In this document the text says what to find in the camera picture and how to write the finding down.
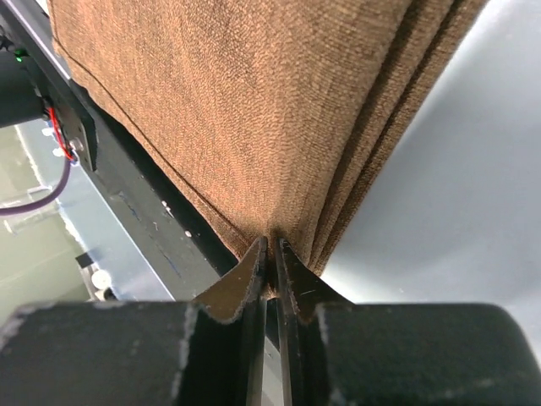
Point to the brown cloth napkin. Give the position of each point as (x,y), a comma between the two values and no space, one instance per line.
(273,118)

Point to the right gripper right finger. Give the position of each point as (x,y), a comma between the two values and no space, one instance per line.
(335,352)

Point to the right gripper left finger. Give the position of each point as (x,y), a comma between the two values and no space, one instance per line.
(206,351)

